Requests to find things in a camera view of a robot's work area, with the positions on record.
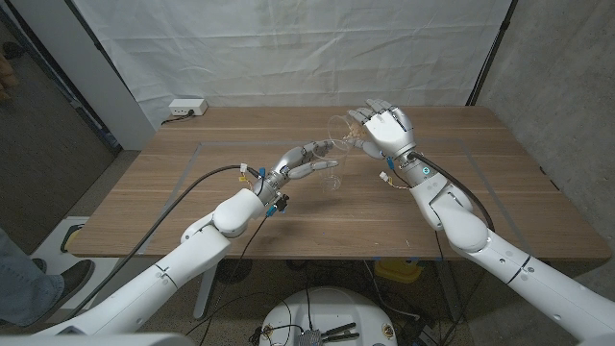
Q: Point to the clear plastic cup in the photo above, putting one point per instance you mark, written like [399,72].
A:
[331,180]
[338,127]

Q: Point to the black round floor base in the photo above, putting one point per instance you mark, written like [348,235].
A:
[235,271]

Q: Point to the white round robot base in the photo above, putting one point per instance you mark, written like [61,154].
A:
[331,307]

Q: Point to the brown blurry object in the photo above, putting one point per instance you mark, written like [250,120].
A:
[6,77]

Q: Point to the white table leg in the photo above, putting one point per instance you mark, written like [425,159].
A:
[205,293]

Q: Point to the person's leg in jeans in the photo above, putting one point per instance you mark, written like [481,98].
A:
[19,288]

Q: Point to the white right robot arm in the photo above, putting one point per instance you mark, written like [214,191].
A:
[519,274]

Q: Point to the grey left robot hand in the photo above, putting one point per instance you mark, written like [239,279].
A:
[288,163]

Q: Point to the black shoe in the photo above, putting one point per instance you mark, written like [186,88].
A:
[74,279]

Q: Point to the black backdrop stand pole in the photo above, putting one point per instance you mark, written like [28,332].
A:
[492,53]

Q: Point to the brown sugar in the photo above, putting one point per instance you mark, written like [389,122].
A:
[355,130]

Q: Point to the white backdrop cloth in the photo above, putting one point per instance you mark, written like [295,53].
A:
[288,48]

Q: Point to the white floor plate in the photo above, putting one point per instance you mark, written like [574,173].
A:
[48,250]

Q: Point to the white power strip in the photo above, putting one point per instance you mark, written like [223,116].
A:
[187,106]

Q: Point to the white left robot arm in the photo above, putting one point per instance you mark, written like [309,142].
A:
[192,254]

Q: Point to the grey tape outline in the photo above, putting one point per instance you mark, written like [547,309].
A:
[230,142]

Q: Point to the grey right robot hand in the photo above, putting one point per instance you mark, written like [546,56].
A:
[389,132]

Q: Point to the yellow object under table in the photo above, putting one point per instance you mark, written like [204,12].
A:
[396,271]

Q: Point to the black pliers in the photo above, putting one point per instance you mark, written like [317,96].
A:
[338,331]

